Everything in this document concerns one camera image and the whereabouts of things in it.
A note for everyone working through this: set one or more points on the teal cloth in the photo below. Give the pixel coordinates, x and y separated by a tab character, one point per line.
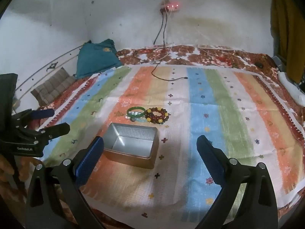
97	59

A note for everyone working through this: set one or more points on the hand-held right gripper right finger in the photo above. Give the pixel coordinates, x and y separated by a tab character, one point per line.
211	159

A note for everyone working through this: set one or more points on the colourful striped rug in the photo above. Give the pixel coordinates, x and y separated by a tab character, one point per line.
190	54

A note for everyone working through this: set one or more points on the yellow hanging cloth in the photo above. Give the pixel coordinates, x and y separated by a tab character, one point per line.
288	35

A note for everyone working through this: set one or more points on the silver metal tin box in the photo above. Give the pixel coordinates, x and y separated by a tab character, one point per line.
129	145

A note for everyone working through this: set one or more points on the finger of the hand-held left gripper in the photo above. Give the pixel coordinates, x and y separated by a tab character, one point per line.
58	128
43	113

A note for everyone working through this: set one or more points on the brown striped cushion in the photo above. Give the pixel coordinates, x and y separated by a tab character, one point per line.
52	85

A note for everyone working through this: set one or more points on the power strip with red lights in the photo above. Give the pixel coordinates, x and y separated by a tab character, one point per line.
172	6

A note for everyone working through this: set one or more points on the striped pastel blanket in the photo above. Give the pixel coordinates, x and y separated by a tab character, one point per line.
202	100

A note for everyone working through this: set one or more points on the small black oval object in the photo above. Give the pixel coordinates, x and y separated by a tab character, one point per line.
259	65

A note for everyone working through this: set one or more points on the green jade bangle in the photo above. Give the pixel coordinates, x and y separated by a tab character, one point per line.
130	111

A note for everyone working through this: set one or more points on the metal bed rail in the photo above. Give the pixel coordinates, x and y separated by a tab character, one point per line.
52	65

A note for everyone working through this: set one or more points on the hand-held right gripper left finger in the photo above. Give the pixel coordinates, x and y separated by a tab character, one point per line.
89	163

